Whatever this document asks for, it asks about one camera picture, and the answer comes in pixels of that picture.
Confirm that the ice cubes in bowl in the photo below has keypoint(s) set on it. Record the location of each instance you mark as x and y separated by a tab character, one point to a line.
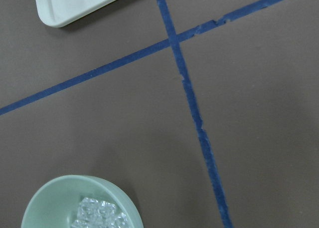
93	213

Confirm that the light green bowl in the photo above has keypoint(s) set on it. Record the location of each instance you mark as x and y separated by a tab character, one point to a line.
54	205

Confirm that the cream bear serving tray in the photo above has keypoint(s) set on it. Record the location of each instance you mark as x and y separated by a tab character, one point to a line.
59	13

